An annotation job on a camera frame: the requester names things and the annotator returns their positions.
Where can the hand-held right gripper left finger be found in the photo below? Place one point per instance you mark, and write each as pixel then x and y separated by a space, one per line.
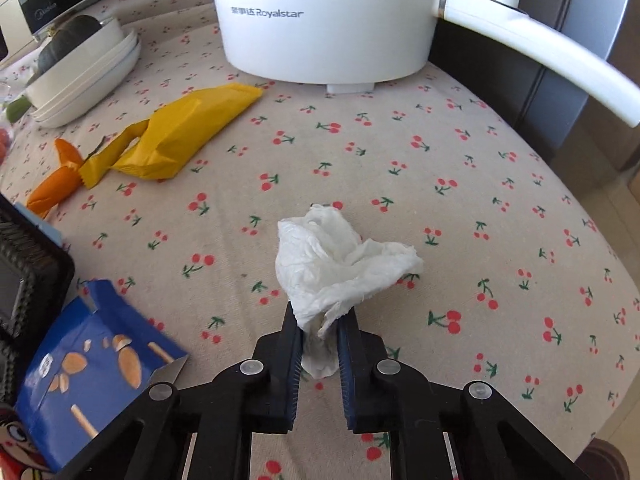
pixel 294 390

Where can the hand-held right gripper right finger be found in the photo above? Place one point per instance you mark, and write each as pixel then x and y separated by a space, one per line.
pixel 346 385

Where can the white tissue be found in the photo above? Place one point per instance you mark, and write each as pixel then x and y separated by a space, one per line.
pixel 325 260

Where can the blue snack packet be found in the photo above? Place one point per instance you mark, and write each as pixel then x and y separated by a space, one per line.
pixel 100 340

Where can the cherry print tablecloth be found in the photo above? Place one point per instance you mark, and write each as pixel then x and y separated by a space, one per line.
pixel 400 185

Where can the brown rounded object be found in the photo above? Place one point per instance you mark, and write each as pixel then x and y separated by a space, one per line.
pixel 605 462

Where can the black plastic tray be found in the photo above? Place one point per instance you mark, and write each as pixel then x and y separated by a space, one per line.
pixel 40 270

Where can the yellow snack wrapper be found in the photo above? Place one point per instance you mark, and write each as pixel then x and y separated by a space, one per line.
pixel 185 130

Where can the cartoon printed packet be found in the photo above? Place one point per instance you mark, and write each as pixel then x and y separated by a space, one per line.
pixel 15 440

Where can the light blue paper piece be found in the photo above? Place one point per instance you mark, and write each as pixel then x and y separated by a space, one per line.
pixel 42 225

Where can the orange peel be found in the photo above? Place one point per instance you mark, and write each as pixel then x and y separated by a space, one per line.
pixel 55 185

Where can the white plate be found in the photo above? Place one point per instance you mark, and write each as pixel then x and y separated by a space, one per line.
pixel 125 55
pixel 127 82

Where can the white electric cooking pot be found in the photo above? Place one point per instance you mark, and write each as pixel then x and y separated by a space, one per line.
pixel 325 35

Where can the stack of white bowls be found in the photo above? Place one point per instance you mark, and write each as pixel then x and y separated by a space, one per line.
pixel 131 62

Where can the dark green pumpkin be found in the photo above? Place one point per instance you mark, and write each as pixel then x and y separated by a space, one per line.
pixel 65 45

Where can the grey refrigerator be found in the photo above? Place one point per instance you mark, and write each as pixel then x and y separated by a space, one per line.
pixel 575 10

